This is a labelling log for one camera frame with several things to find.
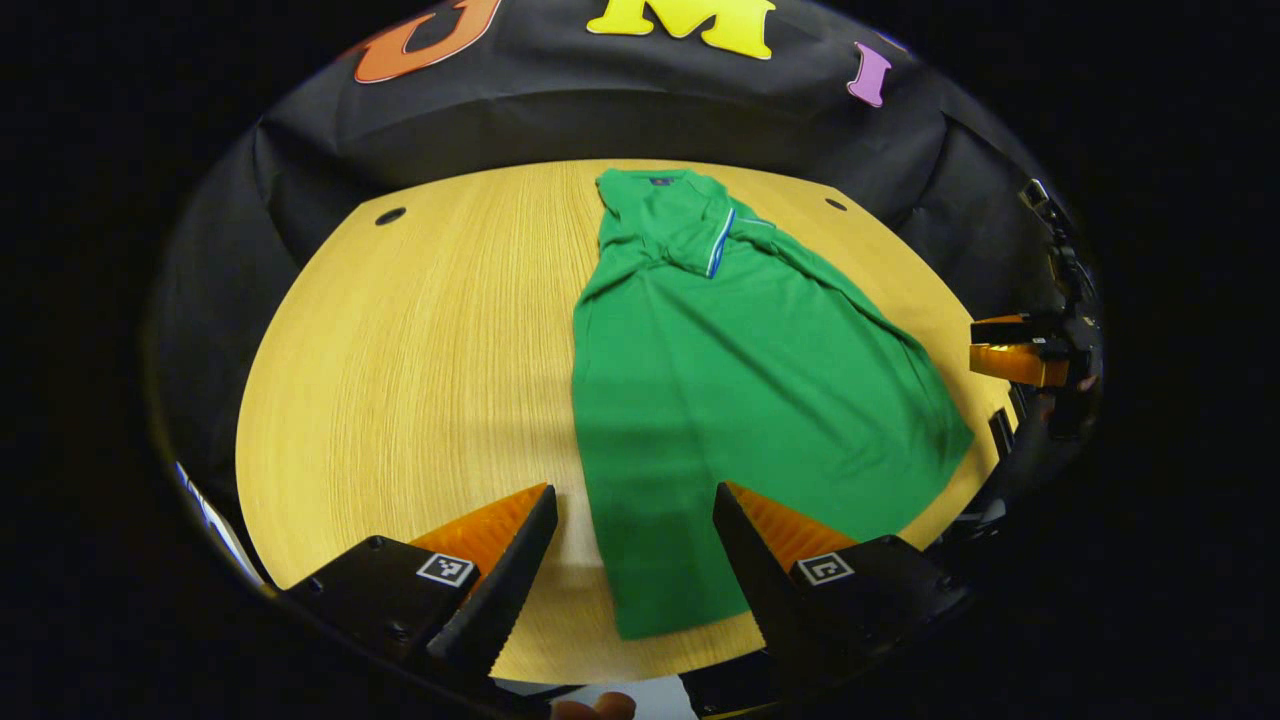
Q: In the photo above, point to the green T-shirt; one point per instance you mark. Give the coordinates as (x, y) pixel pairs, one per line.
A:
(740, 400)

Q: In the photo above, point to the black backdrop cloth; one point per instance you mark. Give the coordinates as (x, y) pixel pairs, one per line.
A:
(600, 100)

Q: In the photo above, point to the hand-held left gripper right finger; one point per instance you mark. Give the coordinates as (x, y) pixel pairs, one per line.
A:
(755, 580)

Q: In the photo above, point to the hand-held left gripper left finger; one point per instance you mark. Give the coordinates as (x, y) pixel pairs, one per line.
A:
(505, 590)

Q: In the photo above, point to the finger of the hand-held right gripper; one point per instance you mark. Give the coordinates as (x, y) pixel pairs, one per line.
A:
(1005, 330)
(1015, 365)

